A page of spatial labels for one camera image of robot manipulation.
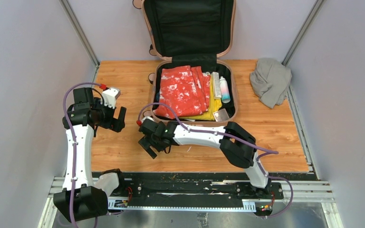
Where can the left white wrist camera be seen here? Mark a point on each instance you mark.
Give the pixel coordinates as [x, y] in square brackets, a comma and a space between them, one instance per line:
[110, 96]

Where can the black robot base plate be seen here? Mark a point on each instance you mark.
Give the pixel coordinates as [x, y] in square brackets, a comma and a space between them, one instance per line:
[195, 189]

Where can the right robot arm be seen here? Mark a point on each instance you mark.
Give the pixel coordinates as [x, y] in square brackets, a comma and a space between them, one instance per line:
[237, 145]

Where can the white small bottle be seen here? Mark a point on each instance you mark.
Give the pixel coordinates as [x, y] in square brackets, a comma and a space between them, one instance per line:
[225, 95]

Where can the aluminium frame rail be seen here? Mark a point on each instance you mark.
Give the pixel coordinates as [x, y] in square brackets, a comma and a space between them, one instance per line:
[307, 203]

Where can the red white tie-dye jeans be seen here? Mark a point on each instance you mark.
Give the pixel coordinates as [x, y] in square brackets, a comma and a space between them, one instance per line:
[184, 92]

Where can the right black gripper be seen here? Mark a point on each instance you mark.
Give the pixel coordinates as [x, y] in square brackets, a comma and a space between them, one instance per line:
[146, 142]

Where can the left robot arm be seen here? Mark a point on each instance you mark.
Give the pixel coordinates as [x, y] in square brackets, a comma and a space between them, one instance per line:
[81, 197]

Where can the clear acrylic block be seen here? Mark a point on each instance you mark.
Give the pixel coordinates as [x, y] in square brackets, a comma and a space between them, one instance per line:
[221, 115]

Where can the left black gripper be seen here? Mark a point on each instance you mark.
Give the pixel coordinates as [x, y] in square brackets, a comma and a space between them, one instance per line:
[115, 124]

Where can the grey crumpled cloth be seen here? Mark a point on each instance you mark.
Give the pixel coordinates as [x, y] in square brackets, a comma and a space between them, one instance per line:
[270, 81]

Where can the pink open suitcase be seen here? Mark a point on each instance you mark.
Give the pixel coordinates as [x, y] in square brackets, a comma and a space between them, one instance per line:
[191, 33]

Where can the yellow garment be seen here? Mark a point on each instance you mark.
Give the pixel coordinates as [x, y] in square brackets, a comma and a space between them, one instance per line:
[215, 105]

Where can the white rectangular box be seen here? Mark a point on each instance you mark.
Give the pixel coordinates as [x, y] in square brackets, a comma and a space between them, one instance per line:
[216, 85]

